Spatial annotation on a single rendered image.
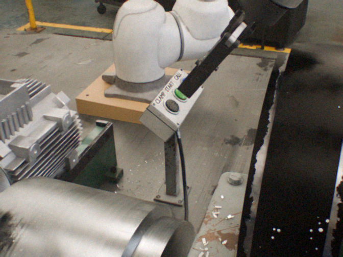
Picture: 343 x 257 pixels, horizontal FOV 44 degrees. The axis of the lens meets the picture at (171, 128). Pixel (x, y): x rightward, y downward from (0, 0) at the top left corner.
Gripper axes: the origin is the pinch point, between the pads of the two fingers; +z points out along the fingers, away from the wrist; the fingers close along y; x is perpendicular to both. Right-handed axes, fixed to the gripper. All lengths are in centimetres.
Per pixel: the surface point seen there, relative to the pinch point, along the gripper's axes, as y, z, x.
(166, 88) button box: -3.7, 7.8, -2.9
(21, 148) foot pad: 21.6, 17.8, -15.1
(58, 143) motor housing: 12.7, 21.4, -11.9
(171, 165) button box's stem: -3.7, 22.7, 8.6
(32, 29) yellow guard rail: -281, 243, -148
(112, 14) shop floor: -355, 214, -104
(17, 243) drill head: 44.8, -0.4, -4.6
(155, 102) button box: 2.2, 7.8, -2.8
